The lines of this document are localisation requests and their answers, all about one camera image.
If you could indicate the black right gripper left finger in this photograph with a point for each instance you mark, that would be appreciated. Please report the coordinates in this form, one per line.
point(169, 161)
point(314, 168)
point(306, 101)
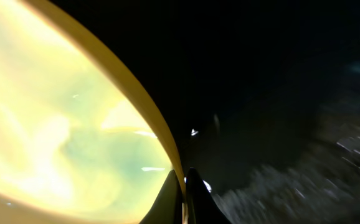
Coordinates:
point(167, 208)

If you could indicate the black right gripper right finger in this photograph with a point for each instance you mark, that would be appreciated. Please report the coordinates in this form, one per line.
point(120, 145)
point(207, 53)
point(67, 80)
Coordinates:
point(202, 209)

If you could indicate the yellow plate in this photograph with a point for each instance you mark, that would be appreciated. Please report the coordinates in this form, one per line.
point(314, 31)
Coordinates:
point(81, 141)

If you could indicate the black round tray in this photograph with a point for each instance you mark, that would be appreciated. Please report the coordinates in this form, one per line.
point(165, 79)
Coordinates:
point(262, 97)

